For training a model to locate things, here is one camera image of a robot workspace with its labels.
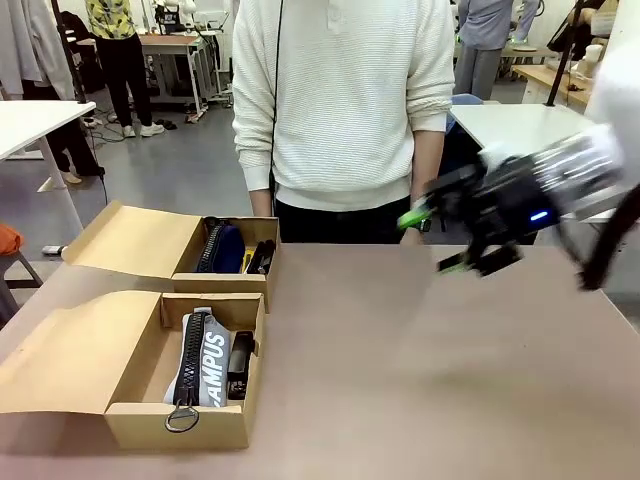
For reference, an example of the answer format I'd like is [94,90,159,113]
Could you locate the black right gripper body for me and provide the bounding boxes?
[425,152,555,280]

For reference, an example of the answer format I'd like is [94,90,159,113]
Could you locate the small black stapler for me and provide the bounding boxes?
[248,240,269,276]

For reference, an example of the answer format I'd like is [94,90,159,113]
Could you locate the navy zip pencil case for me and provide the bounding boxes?
[193,216,247,275]

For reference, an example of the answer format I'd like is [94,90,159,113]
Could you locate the large black stapler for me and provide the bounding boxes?
[226,330,257,400]

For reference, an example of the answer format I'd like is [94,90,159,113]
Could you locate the grey zip pencil case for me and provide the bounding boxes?
[163,308,232,434]

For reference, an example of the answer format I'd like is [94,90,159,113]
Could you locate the person's left forearm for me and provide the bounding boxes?
[409,129,447,204]

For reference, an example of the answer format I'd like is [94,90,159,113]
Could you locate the person's right forearm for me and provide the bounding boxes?
[248,185,275,218]

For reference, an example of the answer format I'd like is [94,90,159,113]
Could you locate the small open cardboard box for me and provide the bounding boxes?
[60,199,281,315]

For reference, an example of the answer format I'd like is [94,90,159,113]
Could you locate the large open cardboard box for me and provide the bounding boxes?
[0,289,267,450]

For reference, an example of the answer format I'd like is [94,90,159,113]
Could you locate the person's left hand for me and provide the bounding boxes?
[398,199,437,246]

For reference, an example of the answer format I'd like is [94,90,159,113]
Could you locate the black trousers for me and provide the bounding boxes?
[274,194,426,245]

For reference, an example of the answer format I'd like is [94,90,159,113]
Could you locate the white side table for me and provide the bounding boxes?
[449,103,616,224]

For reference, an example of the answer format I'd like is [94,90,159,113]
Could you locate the light wooden desk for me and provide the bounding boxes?
[512,63,591,109]

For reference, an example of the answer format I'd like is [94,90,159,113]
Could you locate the person in white sweater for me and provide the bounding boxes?
[232,0,456,214]

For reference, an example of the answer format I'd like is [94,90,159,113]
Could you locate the black slanted pole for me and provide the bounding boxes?
[546,0,586,108]

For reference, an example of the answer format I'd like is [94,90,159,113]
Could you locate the person in grey-blue clothes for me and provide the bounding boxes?
[453,0,527,102]

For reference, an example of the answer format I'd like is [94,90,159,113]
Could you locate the black hanging bag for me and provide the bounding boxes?
[547,0,609,61]

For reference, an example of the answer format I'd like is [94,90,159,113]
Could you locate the wood-top background desk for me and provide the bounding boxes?
[74,33,214,117]

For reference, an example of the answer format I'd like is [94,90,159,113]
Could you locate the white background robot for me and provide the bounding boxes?
[154,0,199,26]

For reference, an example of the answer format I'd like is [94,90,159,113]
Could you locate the person in yellow patterned shirt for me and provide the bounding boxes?
[83,0,166,139]

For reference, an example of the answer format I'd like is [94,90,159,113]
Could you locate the white table with white legs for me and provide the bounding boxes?
[0,99,97,241]

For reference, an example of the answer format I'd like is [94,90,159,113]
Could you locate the orange cloth item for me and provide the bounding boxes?
[0,222,25,256]

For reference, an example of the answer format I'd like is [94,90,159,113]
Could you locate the grey hanging garment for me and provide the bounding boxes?
[0,0,76,101]

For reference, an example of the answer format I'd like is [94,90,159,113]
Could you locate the thin black hanging cord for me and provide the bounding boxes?
[269,0,287,201]

